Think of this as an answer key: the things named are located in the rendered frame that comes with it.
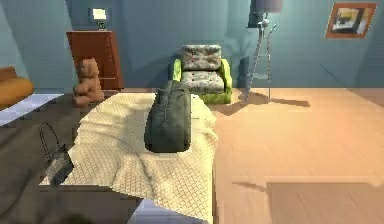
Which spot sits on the dark green duffel bag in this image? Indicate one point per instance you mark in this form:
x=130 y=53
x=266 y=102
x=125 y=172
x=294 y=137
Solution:
x=168 y=123

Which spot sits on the green armchair with floral cushions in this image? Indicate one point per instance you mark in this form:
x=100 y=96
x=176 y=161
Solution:
x=203 y=81

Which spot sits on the cream quilted blanket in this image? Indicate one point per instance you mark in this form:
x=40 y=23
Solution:
x=113 y=146

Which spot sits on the brown teddy bear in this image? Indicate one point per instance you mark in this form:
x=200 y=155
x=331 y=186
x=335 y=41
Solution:
x=88 y=83

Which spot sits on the red-brown wooden dresser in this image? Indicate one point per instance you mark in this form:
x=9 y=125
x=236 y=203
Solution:
x=95 y=53

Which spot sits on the grey floor lamp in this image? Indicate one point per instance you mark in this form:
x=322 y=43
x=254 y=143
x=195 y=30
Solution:
x=264 y=23

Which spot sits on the small white table lamp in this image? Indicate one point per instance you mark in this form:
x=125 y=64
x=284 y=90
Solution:
x=99 y=14

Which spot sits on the grey object with black loop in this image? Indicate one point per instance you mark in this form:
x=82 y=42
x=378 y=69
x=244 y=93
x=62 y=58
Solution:
x=60 y=166

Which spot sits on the orange pillow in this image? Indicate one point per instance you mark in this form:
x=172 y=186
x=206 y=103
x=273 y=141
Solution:
x=13 y=88

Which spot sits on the orange framed wall picture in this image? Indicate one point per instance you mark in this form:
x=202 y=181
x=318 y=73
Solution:
x=350 y=20

